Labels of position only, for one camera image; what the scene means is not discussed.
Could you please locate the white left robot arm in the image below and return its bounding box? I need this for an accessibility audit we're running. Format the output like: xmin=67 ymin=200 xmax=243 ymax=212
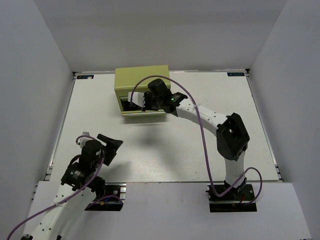
xmin=22 ymin=133 xmax=124 ymax=240

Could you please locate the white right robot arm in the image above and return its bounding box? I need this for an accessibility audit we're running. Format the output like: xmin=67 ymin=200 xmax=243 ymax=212
xmin=145 ymin=78 xmax=250 ymax=200

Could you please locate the green metal drawer cabinet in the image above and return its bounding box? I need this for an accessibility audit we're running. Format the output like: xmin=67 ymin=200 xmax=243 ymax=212
xmin=114 ymin=65 xmax=170 ymax=112

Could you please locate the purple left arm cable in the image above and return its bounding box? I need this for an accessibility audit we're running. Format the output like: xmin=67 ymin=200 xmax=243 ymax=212
xmin=6 ymin=134 xmax=126 ymax=240

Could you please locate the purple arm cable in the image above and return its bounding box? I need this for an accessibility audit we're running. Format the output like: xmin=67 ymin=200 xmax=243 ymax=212
xmin=6 ymin=134 xmax=126 ymax=240
xmin=128 ymin=74 xmax=262 ymax=206

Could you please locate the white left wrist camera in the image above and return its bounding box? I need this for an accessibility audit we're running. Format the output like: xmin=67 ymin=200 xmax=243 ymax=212
xmin=75 ymin=131 xmax=92 ymax=149

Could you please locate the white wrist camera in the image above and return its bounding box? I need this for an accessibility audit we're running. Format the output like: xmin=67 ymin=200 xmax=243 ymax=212
xmin=75 ymin=131 xmax=92 ymax=149
xmin=127 ymin=92 xmax=145 ymax=108

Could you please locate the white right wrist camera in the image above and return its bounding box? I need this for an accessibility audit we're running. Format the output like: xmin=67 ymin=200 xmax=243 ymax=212
xmin=127 ymin=92 xmax=145 ymax=108

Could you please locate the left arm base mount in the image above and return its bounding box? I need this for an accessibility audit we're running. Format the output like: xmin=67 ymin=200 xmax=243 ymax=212
xmin=85 ymin=183 xmax=127 ymax=212

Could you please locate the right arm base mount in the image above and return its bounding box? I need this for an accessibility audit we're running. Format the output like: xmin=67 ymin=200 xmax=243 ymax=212
xmin=205 ymin=184 xmax=257 ymax=213

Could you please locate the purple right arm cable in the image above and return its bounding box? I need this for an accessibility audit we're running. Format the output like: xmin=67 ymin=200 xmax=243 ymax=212
xmin=128 ymin=74 xmax=262 ymax=206

